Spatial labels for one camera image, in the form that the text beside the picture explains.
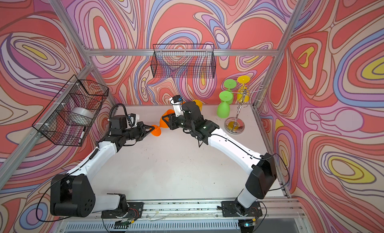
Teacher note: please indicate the black wire basket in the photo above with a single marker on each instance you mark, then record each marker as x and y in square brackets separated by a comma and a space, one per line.
[55, 125]
[183, 60]

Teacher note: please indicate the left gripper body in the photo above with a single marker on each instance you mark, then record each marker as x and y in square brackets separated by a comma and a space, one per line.
[135, 133]

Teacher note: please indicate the green wine glass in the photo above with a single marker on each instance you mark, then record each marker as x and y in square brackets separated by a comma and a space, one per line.
[229, 85]
[223, 109]

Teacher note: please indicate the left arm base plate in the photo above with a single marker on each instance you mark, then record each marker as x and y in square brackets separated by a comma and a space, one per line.
[132, 211]

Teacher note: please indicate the silver tape roll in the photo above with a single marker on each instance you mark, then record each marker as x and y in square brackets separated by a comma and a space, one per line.
[81, 117]

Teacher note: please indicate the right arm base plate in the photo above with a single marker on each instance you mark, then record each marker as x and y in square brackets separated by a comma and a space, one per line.
[235, 209]

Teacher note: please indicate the black marker pen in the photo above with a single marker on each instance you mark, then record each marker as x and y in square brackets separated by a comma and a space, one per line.
[81, 137]

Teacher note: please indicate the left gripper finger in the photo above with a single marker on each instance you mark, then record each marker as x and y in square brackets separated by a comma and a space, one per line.
[143, 135]
[148, 127]

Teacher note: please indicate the back black wire basket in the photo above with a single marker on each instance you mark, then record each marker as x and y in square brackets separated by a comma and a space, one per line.
[183, 60]

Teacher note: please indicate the left black wire basket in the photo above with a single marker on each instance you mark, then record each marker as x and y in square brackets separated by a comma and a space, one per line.
[55, 125]

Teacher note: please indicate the right green wine glass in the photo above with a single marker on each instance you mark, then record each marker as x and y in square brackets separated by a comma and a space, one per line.
[229, 85]

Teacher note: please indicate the chrome wine glass rack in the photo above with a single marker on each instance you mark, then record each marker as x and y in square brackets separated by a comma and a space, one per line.
[234, 125]

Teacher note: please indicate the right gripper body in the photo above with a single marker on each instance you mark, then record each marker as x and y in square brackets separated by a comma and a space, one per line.
[177, 122]

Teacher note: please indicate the yellow wine glass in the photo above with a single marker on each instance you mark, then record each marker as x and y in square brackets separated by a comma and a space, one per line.
[243, 95]
[199, 104]

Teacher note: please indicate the left green wine glass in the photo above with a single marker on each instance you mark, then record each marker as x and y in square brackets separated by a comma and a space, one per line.
[223, 109]

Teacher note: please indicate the orange wine glass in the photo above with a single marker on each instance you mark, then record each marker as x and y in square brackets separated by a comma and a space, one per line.
[158, 128]

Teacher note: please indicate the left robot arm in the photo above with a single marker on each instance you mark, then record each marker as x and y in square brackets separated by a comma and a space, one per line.
[72, 194]

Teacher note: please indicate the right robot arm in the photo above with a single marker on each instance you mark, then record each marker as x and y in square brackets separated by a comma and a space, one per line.
[260, 168]

